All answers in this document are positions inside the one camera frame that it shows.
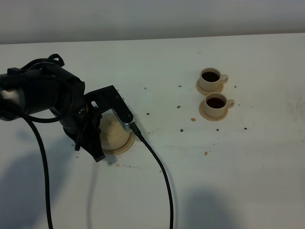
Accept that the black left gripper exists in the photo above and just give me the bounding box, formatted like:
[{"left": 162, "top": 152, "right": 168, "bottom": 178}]
[{"left": 60, "top": 95, "right": 105, "bottom": 162}]

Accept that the beige teapot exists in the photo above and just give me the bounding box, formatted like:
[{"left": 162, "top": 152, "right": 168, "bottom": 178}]
[{"left": 100, "top": 113, "right": 130, "bottom": 150}]

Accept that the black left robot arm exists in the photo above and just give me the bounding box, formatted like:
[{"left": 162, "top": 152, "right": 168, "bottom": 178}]
[{"left": 0, "top": 54, "right": 105, "bottom": 162}]

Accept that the beige teapot saucer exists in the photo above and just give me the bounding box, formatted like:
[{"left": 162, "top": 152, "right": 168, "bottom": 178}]
[{"left": 101, "top": 133, "right": 135, "bottom": 155}]

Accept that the near beige cup saucer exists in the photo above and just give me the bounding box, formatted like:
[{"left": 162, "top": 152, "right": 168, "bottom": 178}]
[{"left": 199, "top": 100, "right": 229, "bottom": 121}]

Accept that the beige cup saucer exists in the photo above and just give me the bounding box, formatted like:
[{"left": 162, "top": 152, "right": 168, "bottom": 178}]
[
  {"left": 199, "top": 100, "right": 229, "bottom": 121},
  {"left": 196, "top": 80, "right": 224, "bottom": 96}
]

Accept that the far beige cup saucer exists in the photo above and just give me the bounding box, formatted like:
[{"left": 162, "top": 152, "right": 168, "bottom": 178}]
[{"left": 196, "top": 80, "right": 224, "bottom": 96}]

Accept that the near beige teacup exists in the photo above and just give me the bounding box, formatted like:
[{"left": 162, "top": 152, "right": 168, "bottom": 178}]
[{"left": 205, "top": 93, "right": 235, "bottom": 109}]

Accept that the beige teacup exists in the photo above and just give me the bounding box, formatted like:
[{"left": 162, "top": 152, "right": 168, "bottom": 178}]
[
  {"left": 205, "top": 93, "right": 235, "bottom": 109},
  {"left": 199, "top": 68, "right": 229, "bottom": 91}
]

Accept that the far beige teacup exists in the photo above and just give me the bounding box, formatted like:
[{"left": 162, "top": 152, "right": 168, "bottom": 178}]
[{"left": 199, "top": 68, "right": 229, "bottom": 91}]

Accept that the black camera cable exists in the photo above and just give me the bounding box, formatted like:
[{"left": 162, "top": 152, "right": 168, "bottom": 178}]
[{"left": 130, "top": 122, "right": 174, "bottom": 229}]

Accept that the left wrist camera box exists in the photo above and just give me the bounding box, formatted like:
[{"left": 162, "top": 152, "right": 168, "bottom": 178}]
[{"left": 84, "top": 85, "right": 133, "bottom": 132}]

